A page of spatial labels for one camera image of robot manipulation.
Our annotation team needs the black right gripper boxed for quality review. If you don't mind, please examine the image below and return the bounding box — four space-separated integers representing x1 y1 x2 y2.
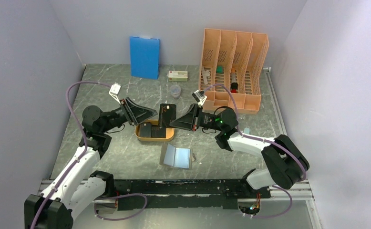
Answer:
169 103 224 131

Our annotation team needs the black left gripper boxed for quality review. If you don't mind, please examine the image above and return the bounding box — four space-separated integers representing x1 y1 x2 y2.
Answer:
100 97 157 133

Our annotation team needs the black VIP card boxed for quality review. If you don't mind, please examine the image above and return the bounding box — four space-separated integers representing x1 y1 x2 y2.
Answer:
158 104 176 128

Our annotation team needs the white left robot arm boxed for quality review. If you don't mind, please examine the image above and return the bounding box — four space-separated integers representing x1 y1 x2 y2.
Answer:
24 98 157 229

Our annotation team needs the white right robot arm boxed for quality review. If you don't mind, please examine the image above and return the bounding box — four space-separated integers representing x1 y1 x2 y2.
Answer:
170 104 310 198

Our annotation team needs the stack of black cards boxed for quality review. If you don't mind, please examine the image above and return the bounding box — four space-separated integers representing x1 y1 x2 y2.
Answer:
138 122 166 138

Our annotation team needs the orange oval plastic tray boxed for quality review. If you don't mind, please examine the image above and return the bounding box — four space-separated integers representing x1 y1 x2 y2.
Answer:
135 120 175 142

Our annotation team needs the clear round plastic jar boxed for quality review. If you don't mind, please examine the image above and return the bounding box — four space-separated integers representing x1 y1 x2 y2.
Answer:
169 85 181 99

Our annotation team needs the small green white carton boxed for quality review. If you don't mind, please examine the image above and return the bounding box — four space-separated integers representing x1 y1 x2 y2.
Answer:
167 71 188 82

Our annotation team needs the black red stamp knob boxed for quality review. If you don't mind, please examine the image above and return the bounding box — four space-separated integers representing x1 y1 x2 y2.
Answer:
230 82 238 93

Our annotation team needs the green eraser block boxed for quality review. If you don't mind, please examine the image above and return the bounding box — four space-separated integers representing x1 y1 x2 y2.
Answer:
216 65 224 74

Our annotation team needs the blue upright box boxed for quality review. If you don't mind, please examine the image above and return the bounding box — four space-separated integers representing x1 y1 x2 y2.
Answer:
130 36 160 80

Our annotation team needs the orange grey utility knife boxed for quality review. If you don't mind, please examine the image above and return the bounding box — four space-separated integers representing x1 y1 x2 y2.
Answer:
231 67 237 83

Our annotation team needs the peach desk file organizer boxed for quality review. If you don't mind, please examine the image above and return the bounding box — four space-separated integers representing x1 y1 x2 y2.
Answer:
199 28 269 114

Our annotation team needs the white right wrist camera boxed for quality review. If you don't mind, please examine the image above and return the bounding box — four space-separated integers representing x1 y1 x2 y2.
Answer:
192 90 207 106

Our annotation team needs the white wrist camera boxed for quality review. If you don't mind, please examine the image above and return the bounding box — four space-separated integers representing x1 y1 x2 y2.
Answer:
108 83 122 103
192 90 207 106

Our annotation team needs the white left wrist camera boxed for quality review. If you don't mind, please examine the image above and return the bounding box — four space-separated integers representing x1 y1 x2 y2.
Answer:
108 83 122 103

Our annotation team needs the grey metal bracket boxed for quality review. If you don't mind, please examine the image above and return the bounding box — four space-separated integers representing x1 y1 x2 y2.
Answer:
201 66 210 85

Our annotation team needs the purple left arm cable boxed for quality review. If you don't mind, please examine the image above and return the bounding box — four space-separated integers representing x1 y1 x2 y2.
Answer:
30 81 148 229

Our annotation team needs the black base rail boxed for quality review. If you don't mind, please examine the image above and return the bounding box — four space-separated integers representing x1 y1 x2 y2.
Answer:
99 179 271 210

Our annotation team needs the aluminium frame rail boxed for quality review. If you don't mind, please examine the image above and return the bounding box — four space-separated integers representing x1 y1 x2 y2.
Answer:
26 178 323 229

